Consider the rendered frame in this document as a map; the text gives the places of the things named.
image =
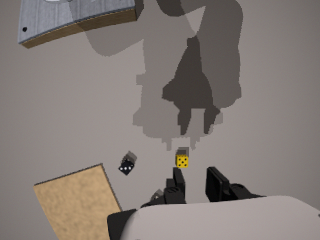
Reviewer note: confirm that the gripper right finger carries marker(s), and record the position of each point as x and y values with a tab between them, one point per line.
219	189

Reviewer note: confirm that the tan square mat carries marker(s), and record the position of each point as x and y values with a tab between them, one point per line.
77	205

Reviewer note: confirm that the yellow die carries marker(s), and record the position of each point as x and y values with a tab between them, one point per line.
181	161

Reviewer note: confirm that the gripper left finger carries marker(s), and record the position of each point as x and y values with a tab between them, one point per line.
174	193

